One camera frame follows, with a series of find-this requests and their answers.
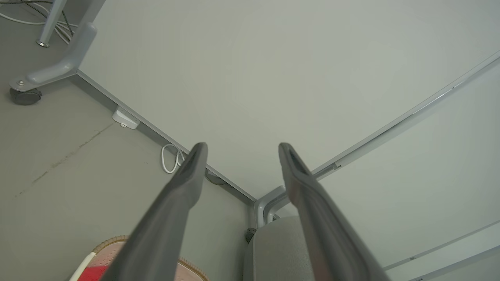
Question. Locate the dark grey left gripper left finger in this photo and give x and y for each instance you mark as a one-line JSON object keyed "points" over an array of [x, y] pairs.
{"points": [[168, 218]]}

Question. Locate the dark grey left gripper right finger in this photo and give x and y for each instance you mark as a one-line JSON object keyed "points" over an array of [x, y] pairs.
{"points": [[324, 234]]}

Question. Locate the grey fabric sofa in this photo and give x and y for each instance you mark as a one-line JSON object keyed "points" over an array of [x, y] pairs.
{"points": [[277, 249]]}

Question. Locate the grey partition foot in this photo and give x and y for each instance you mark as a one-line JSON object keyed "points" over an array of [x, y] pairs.
{"points": [[269, 201], [66, 64]]}

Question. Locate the woven basket with red cloth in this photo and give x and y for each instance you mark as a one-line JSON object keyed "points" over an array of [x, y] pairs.
{"points": [[111, 251]]}

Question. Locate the white power adapter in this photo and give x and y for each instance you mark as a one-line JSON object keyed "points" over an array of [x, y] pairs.
{"points": [[125, 118]]}

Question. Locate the silver metal table leg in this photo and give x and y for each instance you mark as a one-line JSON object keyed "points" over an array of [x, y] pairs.
{"points": [[50, 21]]}

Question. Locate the thin aluminium partition post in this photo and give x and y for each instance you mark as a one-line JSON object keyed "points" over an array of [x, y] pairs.
{"points": [[461, 262], [441, 246]]}

